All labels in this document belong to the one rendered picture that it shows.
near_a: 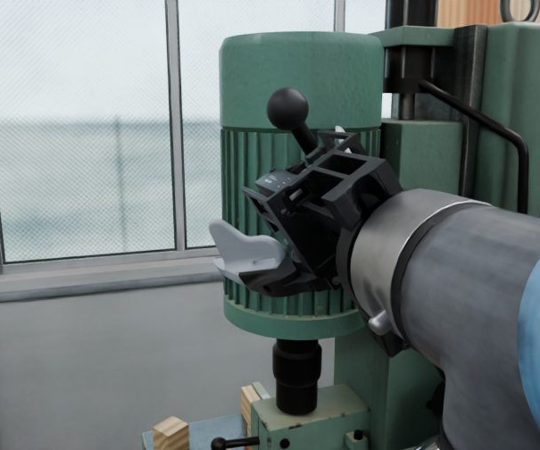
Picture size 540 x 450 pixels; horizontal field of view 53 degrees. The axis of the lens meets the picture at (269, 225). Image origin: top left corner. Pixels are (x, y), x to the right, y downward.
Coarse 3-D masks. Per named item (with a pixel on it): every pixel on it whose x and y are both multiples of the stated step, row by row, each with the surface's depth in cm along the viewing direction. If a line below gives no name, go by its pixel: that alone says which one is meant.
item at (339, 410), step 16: (256, 400) 70; (272, 400) 70; (320, 400) 70; (336, 400) 70; (352, 400) 70; (256, 416) 67; (272, 416) 66; (288, 416) 66; (304, 416) 66; (320, 416) 66; (336, 416) 66; (352, 416) 67; (368, 416) 68; (256, 432) 68; (272, 432) 64; (288, 432) 64; (304, 432) 65; (320, 432) 66; (336, 432) 67; (368, 432) 68; (256, 448) 68; (272, 448) 64; (288, 448) 65; (304, 448) 66; (320, 448) 66; (336, 448) 67; (368, 448) 69
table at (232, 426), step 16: (224, 416) 96; (240, 416) 96; (144, 432) 92; (192, 432) 91; (208, 432) 91; (224, 432) 91; (240, 432) 91; (144, 448) 88; (192, 448) 87; (208, 448) 87; (240, 448) 87
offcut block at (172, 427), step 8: (160, 424) 86; (168, 424) 86; (176, 424) 86; (184, 424) 86; (160, 432) 84; (168, 432) 84; (176, 432) 84; (184, 432) 86; (160, 440) 85; (168, 440) 83; (176, 440) 85; (184, 440) 86; (160, 448) 85; (168, 448) 84; (176, 448) 85; (184, 448) 86
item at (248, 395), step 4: (244, 388) 96; (248, 388) 96; (252, 388) 96; (244, 392) 95; (248, 392) 94; (252, 392) 94; (244, 396) 95; (248, 396) 93; (252, 396) 93; (256, 396) 93; (244, 400) 95; (248, 400) 92; (252, 400) 92; (244, 404) 95; (248, 404) 92; (244, 408) 95; (248, 408) 93; (244, 412) 95; (248, 412) 93; (244, 416) 96; (248, 416) 93; (248, 420) 93; (248, 424) 93
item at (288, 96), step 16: (272, 96) 44; (288, 96) 43; (304, 96) 44; (272, 112) 44; (288, 112) 43; (304, 112) 44; (288, 128) 44; (304, 128) 45; (304, 144) 45; (432, 400) 60
